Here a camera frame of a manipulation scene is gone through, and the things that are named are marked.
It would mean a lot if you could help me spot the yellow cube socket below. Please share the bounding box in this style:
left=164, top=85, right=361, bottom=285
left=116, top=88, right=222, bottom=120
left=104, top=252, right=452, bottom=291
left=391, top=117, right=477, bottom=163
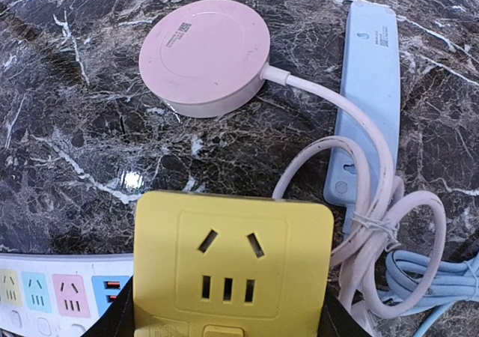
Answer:
left=133, top=192, right=334, bottom=336

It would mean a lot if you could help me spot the pale pink power cable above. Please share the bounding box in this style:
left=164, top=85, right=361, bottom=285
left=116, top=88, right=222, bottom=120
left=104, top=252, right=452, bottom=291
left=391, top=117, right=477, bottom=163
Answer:
left=260, top=65, right=447, bottom=333

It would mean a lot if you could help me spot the light blue plug cable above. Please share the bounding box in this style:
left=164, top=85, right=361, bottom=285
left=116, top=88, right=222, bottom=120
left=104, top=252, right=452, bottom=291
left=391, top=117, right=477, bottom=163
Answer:
left=376, top=249, right=479, bottom=337

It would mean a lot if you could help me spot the grey blue power strip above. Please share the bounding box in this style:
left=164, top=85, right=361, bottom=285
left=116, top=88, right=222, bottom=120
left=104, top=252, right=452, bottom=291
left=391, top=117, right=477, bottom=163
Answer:
left=323, top=1, right=400, bottom=237

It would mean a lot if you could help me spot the pink plug adapter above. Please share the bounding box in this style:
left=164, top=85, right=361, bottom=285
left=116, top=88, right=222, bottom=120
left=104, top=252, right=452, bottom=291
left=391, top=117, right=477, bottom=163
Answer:
left=138, top=0, right=270, bottom=118

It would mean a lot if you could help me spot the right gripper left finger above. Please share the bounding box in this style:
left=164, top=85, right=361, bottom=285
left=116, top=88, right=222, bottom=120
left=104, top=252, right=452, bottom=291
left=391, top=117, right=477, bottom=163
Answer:
left=82, top=277, right=135, bottom=337

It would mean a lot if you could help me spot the white power strip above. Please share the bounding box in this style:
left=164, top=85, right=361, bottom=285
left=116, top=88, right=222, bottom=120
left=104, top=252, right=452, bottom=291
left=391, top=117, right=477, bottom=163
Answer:
left=1, top=254, right=133, bottom=336

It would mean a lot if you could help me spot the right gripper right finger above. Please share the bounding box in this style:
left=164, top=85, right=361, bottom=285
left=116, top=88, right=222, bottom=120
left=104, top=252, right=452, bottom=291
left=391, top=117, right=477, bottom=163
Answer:
left=320, top=290, right=369, bottom=337

